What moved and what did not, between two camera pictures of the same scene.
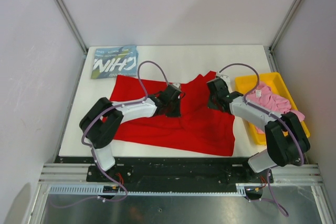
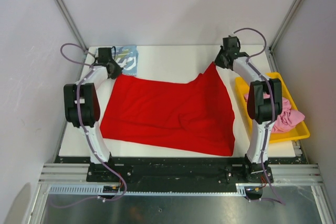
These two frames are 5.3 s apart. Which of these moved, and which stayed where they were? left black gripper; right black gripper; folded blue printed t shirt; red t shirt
Moved: left black gripper; right black gripper
Stayed: red t shirt; folded blue printed t shirt
